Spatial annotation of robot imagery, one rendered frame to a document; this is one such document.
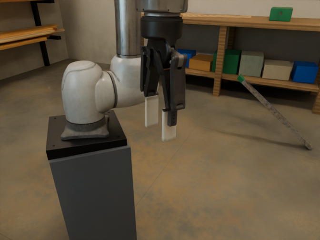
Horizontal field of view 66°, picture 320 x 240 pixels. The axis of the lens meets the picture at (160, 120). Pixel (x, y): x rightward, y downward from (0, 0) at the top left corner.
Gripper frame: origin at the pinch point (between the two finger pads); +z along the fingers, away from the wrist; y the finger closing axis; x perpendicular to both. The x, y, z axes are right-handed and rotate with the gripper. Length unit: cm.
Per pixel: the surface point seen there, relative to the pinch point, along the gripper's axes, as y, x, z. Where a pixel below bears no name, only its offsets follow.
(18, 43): -326, -17, 21
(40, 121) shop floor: -208, -15, 81
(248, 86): -89, 133, 34
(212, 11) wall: -225, 204, -20
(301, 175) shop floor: -32, 133, 83
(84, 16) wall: -397, 86, -8
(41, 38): -346, 12, 18
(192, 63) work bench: -207, 165, 39
